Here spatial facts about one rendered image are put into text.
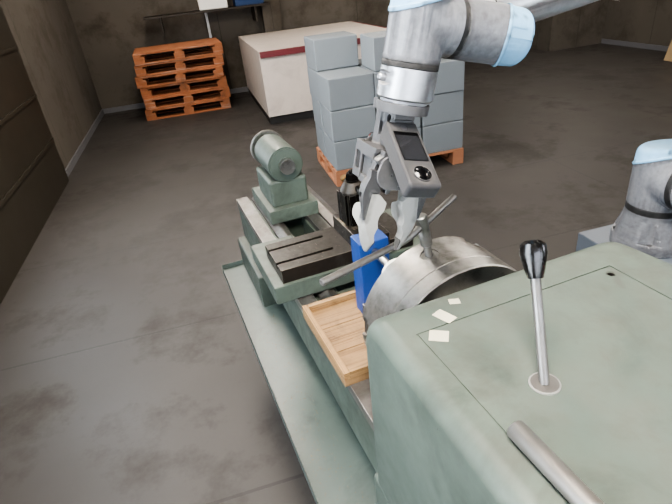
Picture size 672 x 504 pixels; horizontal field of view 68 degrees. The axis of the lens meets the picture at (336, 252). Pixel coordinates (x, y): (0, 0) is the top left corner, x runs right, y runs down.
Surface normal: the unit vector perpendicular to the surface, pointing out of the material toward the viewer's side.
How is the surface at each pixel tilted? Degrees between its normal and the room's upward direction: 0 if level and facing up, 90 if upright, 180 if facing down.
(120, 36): 90
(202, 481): 0
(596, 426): 0
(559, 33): 90
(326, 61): 90
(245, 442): 0
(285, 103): 90
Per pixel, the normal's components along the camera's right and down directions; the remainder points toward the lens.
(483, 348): -0.10, -0.87
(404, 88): -0.18, 0.39
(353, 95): 0.27, 0.45
